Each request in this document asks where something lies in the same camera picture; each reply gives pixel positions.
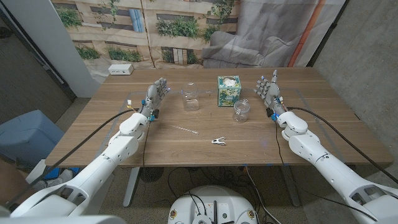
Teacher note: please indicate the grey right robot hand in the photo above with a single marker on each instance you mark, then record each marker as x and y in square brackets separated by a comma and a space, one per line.
[272, 91]

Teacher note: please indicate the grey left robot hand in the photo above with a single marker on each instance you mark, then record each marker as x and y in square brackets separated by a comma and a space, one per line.
[151, 95]

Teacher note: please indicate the clear plastic pipette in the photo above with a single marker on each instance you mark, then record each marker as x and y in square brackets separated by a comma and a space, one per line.
[185, 129]

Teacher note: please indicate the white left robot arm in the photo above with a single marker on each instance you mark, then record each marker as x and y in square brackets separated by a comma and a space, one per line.
[102, 165]

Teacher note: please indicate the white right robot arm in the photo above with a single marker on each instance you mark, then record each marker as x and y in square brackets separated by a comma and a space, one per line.
[329, 168]

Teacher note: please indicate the glass jar with clip lid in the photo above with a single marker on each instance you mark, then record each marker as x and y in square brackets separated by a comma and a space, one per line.
[241, 112]

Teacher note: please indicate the clear glass beaker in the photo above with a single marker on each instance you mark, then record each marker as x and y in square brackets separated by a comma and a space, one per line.
[190, 98]

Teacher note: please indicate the green floral tissue box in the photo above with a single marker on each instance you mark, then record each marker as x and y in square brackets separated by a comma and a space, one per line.
[229, 95]

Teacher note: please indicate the white clip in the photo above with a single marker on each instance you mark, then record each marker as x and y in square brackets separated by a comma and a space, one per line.
[218, 142]

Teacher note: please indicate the white power strip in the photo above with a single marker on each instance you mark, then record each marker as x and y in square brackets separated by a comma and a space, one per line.
[120, 69]

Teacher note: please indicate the printed fabric backdrop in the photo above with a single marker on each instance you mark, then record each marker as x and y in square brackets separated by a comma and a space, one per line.
[248, 37]

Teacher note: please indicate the black backdrop stand pole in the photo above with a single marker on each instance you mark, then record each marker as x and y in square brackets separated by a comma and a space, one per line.
[326, 34]

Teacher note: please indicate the black round floor fan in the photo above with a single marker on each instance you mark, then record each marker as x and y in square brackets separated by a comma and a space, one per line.
[151, 174]

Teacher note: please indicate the metal table leg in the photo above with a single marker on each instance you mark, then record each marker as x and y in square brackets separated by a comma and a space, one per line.
[131, 186]
[290, 186]

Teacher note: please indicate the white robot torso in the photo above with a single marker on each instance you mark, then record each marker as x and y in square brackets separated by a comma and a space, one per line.
[214, 199]

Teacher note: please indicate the blue plastic bin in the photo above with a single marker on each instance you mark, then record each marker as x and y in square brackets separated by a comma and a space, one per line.
[28, 137]

